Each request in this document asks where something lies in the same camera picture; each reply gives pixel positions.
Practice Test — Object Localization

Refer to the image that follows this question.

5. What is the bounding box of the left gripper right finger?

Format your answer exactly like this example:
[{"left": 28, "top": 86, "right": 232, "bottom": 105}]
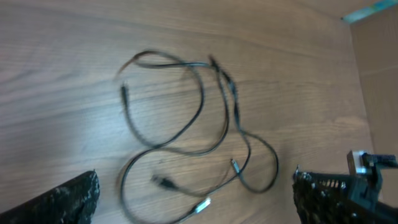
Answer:
[{"left": 292, "top": 169, "right": 397, "bottom": 224}]

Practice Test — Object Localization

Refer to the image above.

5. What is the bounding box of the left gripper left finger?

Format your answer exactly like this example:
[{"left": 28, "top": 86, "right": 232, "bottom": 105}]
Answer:
[{"left": 1, "top": 170, "right": 100, "bottom": 224}]

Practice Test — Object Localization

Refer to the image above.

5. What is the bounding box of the thin black micro USB cable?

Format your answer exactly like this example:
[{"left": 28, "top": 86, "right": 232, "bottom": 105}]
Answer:
[{"left": 119, "top": 55, "right": 280, "bottom": 197}]

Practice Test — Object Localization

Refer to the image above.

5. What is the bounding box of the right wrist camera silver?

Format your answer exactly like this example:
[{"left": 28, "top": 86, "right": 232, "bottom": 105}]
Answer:
[{"left": 346, "top": 151, "right": 397, "bottom": 175}]

